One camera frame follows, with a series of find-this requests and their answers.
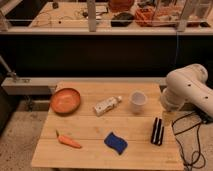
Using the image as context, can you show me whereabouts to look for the orange pepper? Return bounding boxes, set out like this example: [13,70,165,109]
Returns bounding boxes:
[56,132,81,149]

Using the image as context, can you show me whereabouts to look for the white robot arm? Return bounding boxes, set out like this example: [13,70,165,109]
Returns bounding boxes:
[160,64,213,124]

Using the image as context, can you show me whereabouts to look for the white cup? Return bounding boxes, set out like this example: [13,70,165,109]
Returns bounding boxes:
[129,91,147,114]

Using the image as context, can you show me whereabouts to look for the blue sponge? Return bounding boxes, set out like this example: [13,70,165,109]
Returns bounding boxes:
[104,132,128,155]

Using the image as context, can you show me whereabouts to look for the white plastic bottle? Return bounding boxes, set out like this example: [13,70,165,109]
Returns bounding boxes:
[94,96,122,116]

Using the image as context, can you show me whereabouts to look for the orange crate in background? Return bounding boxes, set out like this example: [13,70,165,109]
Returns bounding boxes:
[135,8,179,27]

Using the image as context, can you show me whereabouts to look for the black object on bench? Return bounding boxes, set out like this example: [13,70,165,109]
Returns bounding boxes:
[111,12,134,27]

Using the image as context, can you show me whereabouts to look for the blue hanging cable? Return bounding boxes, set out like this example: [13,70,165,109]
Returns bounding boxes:
[173,34,180,73]

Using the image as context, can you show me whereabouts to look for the white vertical post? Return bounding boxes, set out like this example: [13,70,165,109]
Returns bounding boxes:
[87,0,96,32]

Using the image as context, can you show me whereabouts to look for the metal clamp bracket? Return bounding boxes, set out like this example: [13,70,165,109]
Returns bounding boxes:
[0,55,30,83]

